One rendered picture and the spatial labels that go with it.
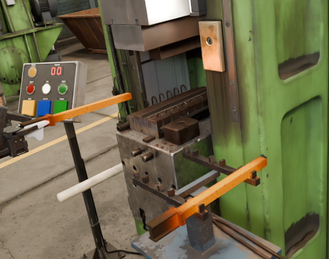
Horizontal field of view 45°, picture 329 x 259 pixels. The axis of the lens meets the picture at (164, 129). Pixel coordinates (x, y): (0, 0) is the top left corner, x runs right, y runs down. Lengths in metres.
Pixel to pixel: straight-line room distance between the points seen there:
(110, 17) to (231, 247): 0.96
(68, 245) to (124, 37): 1.56
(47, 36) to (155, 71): 5.04
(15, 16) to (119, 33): 4.92
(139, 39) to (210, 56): 0.27
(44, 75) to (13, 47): 4.37
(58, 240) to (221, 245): 1.64
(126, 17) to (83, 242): 1.61
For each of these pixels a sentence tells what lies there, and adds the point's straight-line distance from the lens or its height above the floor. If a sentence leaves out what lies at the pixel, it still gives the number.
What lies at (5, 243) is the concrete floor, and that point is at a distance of 2.97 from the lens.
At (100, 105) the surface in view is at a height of 1.12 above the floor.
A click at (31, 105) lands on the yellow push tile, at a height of 1.02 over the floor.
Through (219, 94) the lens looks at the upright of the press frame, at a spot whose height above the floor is 1.09.
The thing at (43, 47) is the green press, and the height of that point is 0.61.
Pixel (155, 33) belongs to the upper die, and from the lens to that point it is 1.52.
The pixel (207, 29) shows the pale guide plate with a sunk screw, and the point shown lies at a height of 1.33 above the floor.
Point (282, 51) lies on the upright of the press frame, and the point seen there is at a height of 1.21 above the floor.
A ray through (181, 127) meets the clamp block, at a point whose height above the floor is 0.98.
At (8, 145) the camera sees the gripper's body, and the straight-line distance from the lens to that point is 1.33.
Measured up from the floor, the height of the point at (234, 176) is 0.98.
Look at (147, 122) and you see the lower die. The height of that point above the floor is 0.98.
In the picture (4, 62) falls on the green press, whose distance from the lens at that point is 6.32.
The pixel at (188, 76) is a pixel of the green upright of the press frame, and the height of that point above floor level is 1.02.
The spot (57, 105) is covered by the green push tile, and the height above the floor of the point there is 1.02.
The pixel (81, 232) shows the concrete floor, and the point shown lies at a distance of 2.80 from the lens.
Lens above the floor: 1.55
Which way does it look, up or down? 22 degrees down
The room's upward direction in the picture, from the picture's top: 9 degrees counter-clockwise
